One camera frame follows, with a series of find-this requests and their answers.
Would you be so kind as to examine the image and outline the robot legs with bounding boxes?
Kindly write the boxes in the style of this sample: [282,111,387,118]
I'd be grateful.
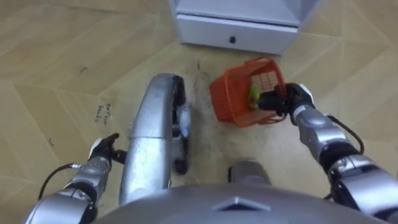
[119,73,272,206]

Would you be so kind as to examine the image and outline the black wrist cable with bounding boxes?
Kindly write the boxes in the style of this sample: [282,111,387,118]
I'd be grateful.
[323,114,365,200]
[37,162,82,200]

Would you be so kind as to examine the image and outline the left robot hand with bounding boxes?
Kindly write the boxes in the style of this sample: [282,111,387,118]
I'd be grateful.
[88,133,127,165]

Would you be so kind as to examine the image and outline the robot body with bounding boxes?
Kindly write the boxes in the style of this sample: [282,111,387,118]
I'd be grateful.
[93,182,389,224]

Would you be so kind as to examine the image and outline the orange plastic basket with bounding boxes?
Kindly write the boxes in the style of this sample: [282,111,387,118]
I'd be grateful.
[209,56,289,129]

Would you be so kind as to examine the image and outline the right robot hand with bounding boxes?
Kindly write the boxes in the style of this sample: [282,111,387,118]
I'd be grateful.
[257,82,315,123]

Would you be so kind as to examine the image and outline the white cabinet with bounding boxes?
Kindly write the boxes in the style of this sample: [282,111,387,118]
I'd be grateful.
[169,0,324,56]

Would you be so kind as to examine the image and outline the green soft toy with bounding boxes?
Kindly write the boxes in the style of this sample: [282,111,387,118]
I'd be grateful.
[248,82,262,110]

